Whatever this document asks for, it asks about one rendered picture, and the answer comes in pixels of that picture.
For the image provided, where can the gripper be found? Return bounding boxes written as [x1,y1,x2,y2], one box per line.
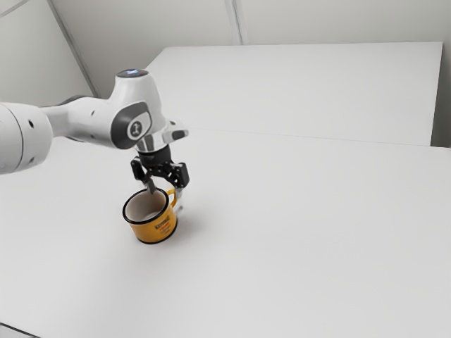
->
[130,146,191,212]

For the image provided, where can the yellow enamel mug black rim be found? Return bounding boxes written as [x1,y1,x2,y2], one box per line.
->
[122,187,180,245]

